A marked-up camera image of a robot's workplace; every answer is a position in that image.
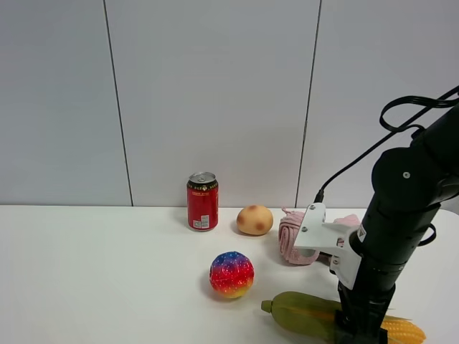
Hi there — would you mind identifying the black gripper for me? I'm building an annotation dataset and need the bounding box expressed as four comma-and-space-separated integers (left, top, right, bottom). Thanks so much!
334, 275, 397, 343

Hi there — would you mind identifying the yellow toy corn cob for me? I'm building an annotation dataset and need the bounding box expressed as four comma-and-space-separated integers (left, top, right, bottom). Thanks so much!
261, 291, 427, 343

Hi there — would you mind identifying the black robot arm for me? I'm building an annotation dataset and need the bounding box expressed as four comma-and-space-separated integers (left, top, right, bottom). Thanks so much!
335, 106, 458, 343

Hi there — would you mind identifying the pink rolled towel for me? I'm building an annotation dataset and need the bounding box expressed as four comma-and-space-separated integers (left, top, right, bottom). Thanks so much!
278, 206, 361, 267

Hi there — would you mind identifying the rainbow coloured ball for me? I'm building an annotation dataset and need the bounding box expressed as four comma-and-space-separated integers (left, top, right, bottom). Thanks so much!
209, 251, 255, 299

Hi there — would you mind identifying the tan spotted toy bun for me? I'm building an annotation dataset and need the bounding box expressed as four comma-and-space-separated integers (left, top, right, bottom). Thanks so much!
236, 205, 274, 236

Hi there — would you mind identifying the red soda can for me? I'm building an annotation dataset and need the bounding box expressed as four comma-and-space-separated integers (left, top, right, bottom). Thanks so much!
186, 172, 219, 231

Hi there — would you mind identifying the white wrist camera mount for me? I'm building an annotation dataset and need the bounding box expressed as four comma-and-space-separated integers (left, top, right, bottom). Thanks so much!
294, 203, 361, 290

